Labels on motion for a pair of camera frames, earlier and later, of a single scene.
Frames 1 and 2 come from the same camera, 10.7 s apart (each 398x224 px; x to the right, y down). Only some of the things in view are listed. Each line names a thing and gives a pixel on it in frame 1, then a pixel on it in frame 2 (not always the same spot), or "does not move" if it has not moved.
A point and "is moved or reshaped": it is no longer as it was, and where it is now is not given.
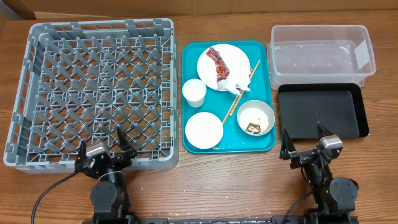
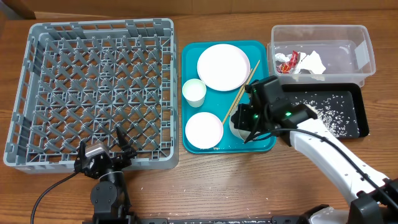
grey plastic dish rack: x=82 y=80 does not move
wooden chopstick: x=239 y=95 does not move
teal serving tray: x=227 y=103 does not move
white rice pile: x=254 y=116 is moved or reshaped
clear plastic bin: x=319 y=54 does not move
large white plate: x=234 y=58 does not move
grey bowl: x=255 y=118 is moved or reshaped
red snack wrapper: x=221 y=70 → x=286 y=67
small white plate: x=204 y=130 does not move
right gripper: x=286 y=152 → x=239 y=119
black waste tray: x=340 y=107 does not move
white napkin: x=237 y=78 → x=311 y=62
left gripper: x=109 y=161 does not move
